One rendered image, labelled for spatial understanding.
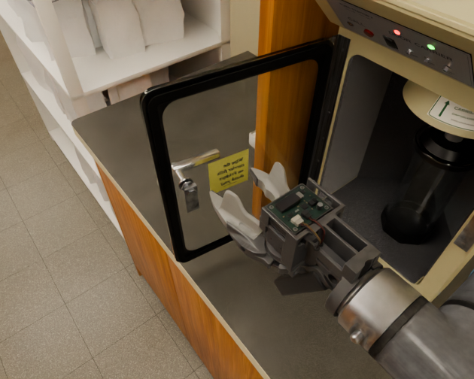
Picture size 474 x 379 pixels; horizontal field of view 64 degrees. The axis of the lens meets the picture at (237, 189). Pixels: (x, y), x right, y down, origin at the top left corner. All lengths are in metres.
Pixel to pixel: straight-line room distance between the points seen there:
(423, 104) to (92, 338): 1.61
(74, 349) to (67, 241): 0.58
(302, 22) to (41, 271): 1.79
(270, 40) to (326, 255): 0.35
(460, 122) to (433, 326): 0.31
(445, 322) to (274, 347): 0.43
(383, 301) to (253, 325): 0.43
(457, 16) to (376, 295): 0.26
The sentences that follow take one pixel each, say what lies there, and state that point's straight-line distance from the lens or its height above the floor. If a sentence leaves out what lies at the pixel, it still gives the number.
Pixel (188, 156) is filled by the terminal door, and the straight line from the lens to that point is 0.58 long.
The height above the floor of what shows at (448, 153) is 1.25.
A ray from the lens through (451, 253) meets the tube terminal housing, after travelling 0.70.
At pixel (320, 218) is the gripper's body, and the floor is 1.35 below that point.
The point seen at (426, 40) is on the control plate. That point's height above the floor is 1.47.
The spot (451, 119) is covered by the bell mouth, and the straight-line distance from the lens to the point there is 0.60.
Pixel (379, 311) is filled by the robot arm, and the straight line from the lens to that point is 0.38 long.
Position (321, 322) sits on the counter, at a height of 0.94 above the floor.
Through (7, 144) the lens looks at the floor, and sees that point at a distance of 2.94.
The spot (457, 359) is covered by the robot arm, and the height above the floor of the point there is 1.34.
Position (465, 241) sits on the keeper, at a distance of 0.67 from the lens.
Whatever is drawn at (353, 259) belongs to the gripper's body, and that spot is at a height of 1.35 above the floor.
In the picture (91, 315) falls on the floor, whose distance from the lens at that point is 1.92.
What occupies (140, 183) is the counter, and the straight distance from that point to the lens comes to 1.01.
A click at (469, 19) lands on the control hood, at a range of 0.41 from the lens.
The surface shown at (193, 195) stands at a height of 1.20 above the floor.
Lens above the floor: 1.66
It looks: 48 degrees down
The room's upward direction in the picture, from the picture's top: straight up
